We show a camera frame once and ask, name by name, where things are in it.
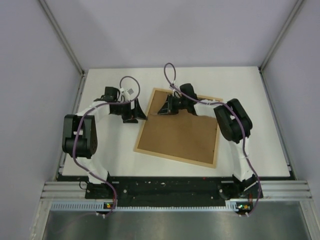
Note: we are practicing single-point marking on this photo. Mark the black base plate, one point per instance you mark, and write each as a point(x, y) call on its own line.
point(171, 191)

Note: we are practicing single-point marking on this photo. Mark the grey slotted cable duct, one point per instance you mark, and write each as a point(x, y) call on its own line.
point(107, 206)

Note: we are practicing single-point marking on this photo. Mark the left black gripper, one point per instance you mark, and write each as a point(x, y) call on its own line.
point(132, 115)

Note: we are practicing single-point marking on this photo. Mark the aluminium corner post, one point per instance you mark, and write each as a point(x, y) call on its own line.
point(297, 7)
point(60, 35)

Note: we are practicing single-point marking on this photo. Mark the light wooden picture frame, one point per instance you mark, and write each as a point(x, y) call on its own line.
point(183, 137)

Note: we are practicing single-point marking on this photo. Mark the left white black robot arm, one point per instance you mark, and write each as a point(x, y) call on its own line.
point(80, 135)

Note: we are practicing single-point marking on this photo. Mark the right aluminium corner post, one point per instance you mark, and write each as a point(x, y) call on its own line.
point(297, 7)

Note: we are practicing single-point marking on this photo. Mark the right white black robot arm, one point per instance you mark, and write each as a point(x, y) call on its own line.
point(235, 126)

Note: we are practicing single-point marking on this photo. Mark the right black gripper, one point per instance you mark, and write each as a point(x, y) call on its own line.
point(168, 108)

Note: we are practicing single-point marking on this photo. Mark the aluminium front rail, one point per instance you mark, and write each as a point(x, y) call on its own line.
point(277, 190)

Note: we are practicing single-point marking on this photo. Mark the left aluminium corner post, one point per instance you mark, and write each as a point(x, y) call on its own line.
point(60, 35)

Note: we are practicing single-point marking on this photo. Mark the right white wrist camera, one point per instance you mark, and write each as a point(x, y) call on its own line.
point(175, 91)

